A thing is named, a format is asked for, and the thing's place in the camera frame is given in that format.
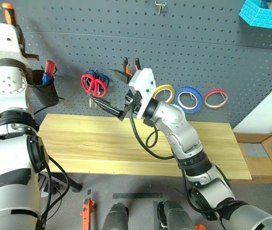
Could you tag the blue tape roll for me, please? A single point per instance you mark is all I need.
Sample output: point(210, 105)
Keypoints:
point(197, 105)

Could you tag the orange black pliers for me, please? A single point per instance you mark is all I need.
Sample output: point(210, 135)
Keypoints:
point(128, 70)

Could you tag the orange pipe wrench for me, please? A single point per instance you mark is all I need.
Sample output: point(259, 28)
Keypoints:
point(87, 210)

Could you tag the silver forked peg hook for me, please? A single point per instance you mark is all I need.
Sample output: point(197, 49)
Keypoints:
point(219, 94)

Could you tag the blue brick pattern basket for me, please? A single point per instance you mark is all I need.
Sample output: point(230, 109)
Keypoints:
point(263, 16)

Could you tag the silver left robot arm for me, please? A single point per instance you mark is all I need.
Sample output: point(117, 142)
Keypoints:
point(11, 155)

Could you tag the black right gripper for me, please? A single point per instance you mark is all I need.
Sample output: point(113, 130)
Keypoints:
point(133, 100)

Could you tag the yellow tape roll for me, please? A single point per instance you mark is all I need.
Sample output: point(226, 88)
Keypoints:
point(158, 90)

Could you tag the narrow dark rounded shape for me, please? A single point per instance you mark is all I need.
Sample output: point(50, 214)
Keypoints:
point(116, 215)

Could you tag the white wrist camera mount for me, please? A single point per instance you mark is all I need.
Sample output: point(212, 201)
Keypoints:
point(3, 45)
point(143, 81)

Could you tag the black round cup holder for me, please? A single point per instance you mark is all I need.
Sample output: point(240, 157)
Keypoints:
point(45, 95)

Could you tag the open cardboard box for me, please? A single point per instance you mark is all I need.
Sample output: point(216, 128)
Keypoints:
point(270, 155)

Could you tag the wide dark rounded shape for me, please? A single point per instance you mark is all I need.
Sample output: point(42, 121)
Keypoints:
point(174, 215)

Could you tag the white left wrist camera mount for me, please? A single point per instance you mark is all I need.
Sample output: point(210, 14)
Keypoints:
point(3, 45)

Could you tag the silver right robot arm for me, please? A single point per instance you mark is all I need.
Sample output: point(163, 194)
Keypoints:
point(179, 129)

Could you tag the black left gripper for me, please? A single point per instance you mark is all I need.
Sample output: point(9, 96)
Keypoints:
point(20, 40)

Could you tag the red tape roll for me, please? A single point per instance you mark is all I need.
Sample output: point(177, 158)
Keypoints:
point(207, 101)

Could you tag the small silver peg hook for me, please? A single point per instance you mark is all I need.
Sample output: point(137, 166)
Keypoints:
point(161, 6)

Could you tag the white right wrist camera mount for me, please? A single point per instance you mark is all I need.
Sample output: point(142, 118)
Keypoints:
point(143, 81)

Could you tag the grey metal pegboard wall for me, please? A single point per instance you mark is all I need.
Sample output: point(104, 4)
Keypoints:
point(150, 36)

